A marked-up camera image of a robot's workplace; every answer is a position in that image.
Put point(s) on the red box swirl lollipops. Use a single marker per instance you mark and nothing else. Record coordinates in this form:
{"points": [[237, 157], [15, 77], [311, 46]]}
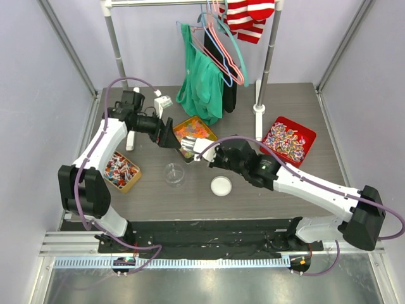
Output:
{"points": [[289, 140]]}

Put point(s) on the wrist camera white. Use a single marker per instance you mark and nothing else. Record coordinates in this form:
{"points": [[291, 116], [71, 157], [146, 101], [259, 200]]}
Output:
{"points": [[204, 149], [160, 103]]}

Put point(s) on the rack top bar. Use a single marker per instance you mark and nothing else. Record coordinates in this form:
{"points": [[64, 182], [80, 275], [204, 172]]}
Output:
{"points": [[117, 4]]}

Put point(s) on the blue clothes hanger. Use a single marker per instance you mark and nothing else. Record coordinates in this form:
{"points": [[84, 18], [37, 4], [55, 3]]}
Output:
{"points": [[206, 18]]}

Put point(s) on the pink clothes hanger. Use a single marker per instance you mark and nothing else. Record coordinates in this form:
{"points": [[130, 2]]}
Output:
{"points": [[221, 57]]}

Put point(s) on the black hanging garment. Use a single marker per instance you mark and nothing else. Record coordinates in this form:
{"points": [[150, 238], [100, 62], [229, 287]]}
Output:
{"points": [[229, 96]]}

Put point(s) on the silver rack pole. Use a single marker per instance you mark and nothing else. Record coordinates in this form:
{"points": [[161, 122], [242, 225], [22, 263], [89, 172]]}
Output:
{"points": [[106, 8], [279, 4]]}

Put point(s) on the silver metal scoop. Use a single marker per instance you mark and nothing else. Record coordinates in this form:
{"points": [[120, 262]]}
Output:
{"points": [[189, 143]]}

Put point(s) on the aluminium frame post right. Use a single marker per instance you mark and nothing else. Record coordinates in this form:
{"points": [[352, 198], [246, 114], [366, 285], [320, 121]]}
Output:
{"points": [[355, 24]]}

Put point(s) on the silver rack pole right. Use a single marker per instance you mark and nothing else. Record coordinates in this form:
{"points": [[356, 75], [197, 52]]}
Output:
{"points": [[279, 4]]}

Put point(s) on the white rack foot left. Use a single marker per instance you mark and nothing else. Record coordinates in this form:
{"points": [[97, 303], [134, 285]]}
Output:
{"points": [[130, 139]]}

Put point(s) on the white rack foot right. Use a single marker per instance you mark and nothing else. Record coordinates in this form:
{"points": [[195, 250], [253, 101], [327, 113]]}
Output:
{"points": [[258, 110]]}

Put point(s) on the white slotted cable duct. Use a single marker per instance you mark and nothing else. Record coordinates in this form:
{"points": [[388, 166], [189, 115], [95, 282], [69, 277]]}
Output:
{"points": [[122, 262]]}

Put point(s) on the green t-shirt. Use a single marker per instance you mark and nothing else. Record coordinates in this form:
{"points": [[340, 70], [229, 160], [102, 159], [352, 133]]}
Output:
{"points": [[201, 93]]}

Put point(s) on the white rack foot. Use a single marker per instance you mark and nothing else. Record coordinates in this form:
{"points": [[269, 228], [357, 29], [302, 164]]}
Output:
{"points": [[130, 139], [258, 110]]}

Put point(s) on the teal clothes hanger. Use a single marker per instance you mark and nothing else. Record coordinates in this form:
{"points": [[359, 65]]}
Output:
{"points": [[234, 47]]}

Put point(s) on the gold tin lollipops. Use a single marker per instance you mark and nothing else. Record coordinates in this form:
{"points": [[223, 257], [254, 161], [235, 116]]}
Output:
{"points": [[121, 172]]}

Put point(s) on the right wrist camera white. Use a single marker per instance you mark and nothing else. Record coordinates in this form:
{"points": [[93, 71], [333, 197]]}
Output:
{"points": [[204, 149]]}

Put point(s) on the silver rack pole left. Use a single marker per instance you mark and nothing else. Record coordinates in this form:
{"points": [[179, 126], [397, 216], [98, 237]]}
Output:
{"points": [[106, 8]]}

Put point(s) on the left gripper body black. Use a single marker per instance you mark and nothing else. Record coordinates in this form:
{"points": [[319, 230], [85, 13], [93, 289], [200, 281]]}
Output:
{"points": [[157, 134]]}

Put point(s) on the gold tin star candies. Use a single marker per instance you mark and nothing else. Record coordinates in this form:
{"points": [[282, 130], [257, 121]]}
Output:
{"points": [[194, 127]]}

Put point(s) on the white jar lid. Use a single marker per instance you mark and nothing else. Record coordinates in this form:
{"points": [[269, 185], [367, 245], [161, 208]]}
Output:
{"points": [[221, 186]]}

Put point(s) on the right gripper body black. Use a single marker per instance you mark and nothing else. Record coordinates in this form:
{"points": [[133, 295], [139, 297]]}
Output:
{"points": [[221, 159]]}

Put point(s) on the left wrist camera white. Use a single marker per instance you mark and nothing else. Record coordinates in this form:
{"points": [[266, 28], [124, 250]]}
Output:
{"points": [[160, 103]]}

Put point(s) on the red white striped shirt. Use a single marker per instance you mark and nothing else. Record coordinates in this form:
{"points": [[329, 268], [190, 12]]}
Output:
{"points": [[246, 19]]}

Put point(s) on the aluminium frame post left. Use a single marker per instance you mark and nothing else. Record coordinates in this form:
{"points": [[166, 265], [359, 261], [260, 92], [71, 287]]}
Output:
{"points": [[61, 34]]}

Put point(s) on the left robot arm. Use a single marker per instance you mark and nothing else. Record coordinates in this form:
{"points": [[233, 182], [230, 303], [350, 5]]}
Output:
{"points": [[82, 186]]}

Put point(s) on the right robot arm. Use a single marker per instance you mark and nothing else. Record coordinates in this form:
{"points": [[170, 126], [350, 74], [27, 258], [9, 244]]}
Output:
{"points": [[357, 216]]}

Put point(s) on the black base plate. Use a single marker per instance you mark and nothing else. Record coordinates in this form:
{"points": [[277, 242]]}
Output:
{"points": [[191, 237]]}

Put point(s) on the clear plastic jar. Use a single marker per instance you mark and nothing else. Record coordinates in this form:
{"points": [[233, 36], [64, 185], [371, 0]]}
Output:
{"points": [[174, 175]]}

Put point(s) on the aluminium frame post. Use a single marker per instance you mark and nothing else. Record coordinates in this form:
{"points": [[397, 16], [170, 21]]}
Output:
{"points": [[61, 34], [355, 24]]}

